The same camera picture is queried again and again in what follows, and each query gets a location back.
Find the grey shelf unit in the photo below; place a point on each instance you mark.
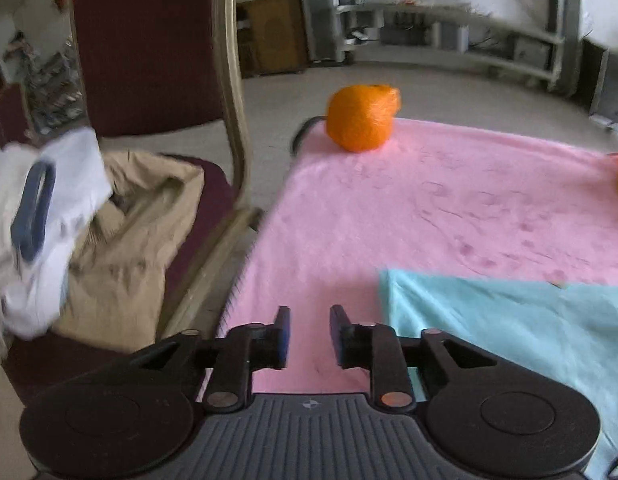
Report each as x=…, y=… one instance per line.
x=439, y=12

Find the pink printed blanket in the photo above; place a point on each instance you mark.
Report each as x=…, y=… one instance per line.
x=389, y=210

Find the maroon chair with gold frame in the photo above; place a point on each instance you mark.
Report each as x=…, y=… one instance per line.
x=149, y=50

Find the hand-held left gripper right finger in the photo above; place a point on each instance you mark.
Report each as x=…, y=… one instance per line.
x=337, y=335

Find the bumpy orange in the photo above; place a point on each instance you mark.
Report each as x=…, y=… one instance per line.
x=361, y=117

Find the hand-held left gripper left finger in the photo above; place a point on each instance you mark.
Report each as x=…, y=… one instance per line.
x=284, y=335

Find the wooden cabinet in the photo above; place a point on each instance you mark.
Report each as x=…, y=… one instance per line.
x=274, y=32

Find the beige cloth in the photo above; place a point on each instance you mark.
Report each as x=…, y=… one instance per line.
x=124, y=270

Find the teal t-shirt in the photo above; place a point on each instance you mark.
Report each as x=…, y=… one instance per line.
x=514, y=320

